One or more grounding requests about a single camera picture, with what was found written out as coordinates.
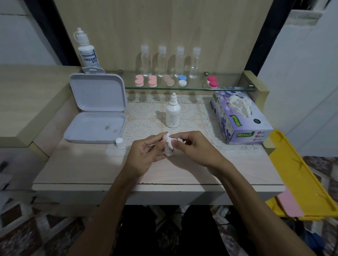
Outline person's left hand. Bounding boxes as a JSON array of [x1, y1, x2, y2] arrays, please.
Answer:
[[124, 133, 173, 180]]

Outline person's right hand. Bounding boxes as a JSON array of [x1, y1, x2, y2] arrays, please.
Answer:
[[172, 130, 228, 175]]

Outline white tissue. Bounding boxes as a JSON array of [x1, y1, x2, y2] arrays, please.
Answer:
[[162, 132, 186, 156]]

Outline person's right forearm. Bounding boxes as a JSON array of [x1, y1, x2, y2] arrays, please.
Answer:
[[209, 159, 316, 256]]

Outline person's left forearm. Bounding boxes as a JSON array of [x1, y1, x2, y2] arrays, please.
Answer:
[[67, 169, 148, 256]]

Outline small white dropper bottle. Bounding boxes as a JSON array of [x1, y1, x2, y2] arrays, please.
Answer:
[[165, 93, 181, 129]]

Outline glass shelf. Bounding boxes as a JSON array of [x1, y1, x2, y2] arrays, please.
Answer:
[[120, 71, 256, 92]]

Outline purple floral tissue box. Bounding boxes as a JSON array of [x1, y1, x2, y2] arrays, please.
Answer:
[[210, 87, 274, 145]]

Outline open white plastic case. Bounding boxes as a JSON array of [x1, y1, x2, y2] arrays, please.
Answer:
[[63, 66, 127, 144]]

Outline small clear plastic bottle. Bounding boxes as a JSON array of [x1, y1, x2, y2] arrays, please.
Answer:
[[140, 44, 152, 77], [157, 45, 168, 77], [190, 47, 202, 79], [174, 46, 185, 77]]

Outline person's black trousers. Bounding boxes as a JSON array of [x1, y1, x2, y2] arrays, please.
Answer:
[[112, 204, 258, 256]]

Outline large white lens solution bottle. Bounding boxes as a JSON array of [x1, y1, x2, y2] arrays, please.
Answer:
[[74, 28, 99, 71]]

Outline pink flat card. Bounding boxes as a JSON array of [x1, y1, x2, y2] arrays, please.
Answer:
[[277, 190, 304, 218]]

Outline yellow plastic bin lid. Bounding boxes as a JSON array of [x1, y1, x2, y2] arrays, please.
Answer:
[[265, 129, 338, 221]]

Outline light wooden side shelf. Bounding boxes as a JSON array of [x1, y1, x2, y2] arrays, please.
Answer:
[[0, 65, 82, 148]]

